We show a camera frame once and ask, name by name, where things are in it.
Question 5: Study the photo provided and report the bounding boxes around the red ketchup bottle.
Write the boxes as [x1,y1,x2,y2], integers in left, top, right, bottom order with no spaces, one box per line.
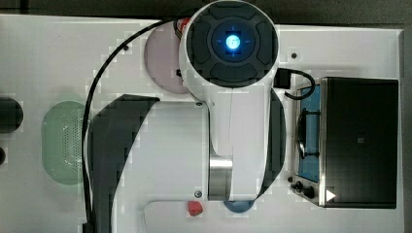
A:
[180,17,190,34]

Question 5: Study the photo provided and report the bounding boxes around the grey round plate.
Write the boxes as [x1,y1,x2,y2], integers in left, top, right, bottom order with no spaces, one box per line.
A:
[144,22,189,94]

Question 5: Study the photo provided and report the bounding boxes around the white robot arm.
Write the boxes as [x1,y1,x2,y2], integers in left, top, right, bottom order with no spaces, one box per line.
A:
[179,0,280,201]

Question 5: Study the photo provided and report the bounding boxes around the black toaster oven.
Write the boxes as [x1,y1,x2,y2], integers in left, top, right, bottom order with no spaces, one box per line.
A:
[289,77,398,209]

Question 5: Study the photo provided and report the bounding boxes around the blue bowl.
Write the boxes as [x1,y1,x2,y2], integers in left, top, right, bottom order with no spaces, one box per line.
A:
[223,200,255,214]

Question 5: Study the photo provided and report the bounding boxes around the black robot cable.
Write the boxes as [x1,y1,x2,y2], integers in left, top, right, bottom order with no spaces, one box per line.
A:
[81,17,183,233]

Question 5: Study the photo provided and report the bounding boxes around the black round pan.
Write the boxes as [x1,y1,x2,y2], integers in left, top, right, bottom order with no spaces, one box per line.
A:
[0,97,23,133]

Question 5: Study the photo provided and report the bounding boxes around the red toy strawberry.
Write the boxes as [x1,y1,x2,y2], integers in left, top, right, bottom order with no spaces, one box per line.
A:
[188,201,203,216]

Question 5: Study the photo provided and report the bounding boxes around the green plastic colander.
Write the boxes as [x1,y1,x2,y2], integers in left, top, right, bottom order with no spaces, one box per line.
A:
[41,101,85,185]

